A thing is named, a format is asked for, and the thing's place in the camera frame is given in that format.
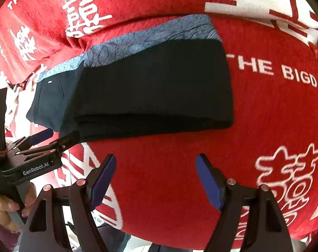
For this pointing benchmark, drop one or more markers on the person's left hand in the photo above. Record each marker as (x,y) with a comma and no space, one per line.
(2,206)

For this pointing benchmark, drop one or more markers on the blue leaf-patterned cloth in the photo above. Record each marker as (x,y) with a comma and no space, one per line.
(161,31)

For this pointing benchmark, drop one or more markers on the black pants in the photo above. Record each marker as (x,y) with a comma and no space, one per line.
(148,92)

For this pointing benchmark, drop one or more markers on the red printed blanket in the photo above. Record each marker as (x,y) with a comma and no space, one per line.
(174,162)

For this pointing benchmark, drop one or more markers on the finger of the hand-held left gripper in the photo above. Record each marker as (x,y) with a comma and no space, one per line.
(42,134)
(67,140)

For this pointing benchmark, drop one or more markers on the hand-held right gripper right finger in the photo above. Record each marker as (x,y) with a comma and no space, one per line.
(210,181)

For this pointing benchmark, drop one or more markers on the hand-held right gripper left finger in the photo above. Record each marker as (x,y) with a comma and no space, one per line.
(103,178)

